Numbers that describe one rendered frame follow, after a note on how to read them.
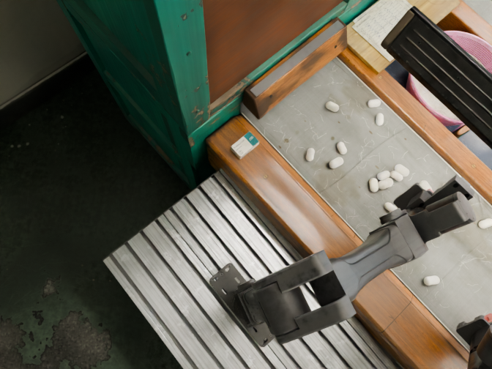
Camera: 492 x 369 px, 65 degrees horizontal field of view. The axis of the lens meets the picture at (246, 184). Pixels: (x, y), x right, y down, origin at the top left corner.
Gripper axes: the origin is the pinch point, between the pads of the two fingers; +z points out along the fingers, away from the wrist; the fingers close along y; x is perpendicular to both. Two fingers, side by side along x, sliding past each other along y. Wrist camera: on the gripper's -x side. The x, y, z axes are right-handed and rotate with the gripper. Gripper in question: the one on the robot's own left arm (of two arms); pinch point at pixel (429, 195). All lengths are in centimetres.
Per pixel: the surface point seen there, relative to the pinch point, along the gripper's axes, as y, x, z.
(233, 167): 34.6, 21.5, -17.5
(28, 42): 130, 65, -1
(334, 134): 25.0, 7.0, 3.4
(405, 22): 27.5, -23.6, -15.3
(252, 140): 36.2, 15.4, -13.4
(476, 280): -22.2, 7.5, 3.0
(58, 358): 38, 134, -32
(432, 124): 10.5, -7.2, 16.5
